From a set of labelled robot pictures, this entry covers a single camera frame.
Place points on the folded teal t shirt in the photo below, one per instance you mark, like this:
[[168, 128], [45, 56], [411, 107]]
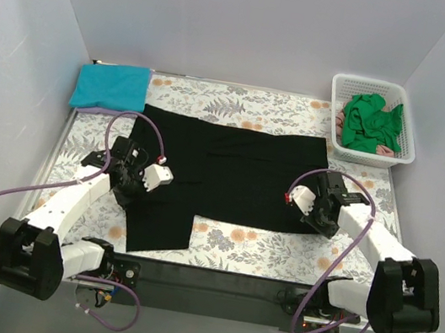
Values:
[[111, 87]]

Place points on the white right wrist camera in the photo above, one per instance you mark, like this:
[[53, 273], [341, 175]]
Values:
[[302, 198]]

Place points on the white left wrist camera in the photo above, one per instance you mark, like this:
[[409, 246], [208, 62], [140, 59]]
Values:
[[156, 174]]

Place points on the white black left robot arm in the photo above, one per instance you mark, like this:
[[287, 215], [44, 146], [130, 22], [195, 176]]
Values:
[[60, 216]]

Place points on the white plastic laundry basket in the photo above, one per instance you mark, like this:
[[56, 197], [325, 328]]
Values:
[[344, 86]]

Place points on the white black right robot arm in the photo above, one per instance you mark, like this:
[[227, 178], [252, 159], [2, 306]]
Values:
[[403, 296]]

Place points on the black t shirt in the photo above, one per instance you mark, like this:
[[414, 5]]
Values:
[[223, 173]]

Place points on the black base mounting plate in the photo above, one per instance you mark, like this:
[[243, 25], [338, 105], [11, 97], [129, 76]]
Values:
[[207, 292]]

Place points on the green t shirt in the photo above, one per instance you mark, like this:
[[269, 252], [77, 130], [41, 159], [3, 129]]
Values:
[[376, 102]]

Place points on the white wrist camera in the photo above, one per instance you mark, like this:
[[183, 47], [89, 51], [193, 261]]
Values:
[[302, 198], [156, 174]]

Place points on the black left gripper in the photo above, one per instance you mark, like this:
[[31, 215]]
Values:
[[126, 186]]

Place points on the aluminium frame rail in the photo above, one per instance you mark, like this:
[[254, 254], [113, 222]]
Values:
[[45, 261]]

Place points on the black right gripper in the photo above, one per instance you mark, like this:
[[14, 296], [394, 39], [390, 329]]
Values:
[[322, 221]]

